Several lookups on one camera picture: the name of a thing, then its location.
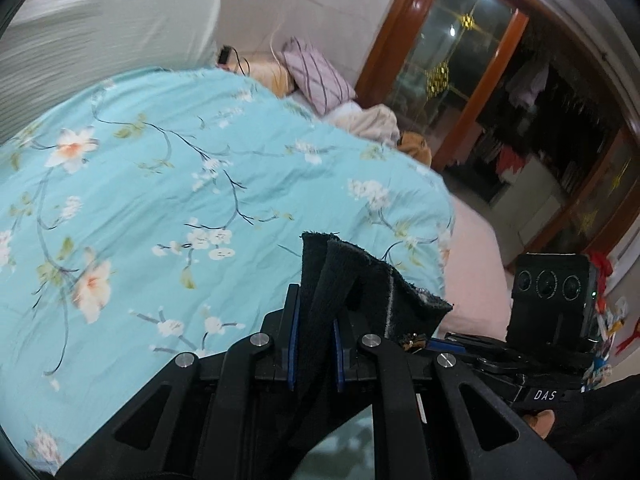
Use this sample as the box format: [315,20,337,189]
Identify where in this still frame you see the black pants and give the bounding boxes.
[300,232,452,342]

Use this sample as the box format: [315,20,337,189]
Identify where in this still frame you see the black charger with cable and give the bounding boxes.
[216,46,250,76]

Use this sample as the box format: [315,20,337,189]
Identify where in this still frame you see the wooden glass wardrobe door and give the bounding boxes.
[356,0,639,266]

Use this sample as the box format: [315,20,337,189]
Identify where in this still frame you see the turquoise floral bedspread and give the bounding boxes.
[1,68,454,474]

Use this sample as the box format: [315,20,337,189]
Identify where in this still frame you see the right hand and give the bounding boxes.
[523,410,555,440]

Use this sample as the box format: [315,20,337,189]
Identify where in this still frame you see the pink plaid pillow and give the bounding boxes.
[278,37,356,116]

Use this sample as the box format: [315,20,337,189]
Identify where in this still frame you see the black camera box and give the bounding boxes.
[506,252,598,353]

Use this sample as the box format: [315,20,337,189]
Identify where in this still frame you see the grey striped headboard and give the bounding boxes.
[1,0,221,141]

